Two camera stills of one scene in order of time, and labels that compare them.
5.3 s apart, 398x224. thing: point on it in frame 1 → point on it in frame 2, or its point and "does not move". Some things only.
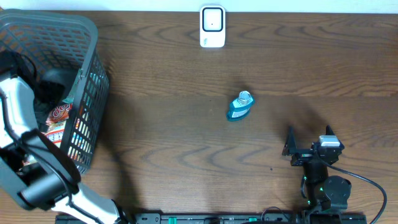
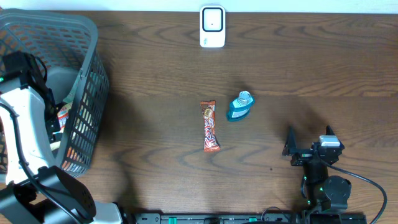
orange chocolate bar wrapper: x=60 y=113 → x=211 y=141
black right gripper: x=290 y=149 does not move
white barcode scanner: x=212 y=26 does not move
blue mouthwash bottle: x=239 y=109 does not move
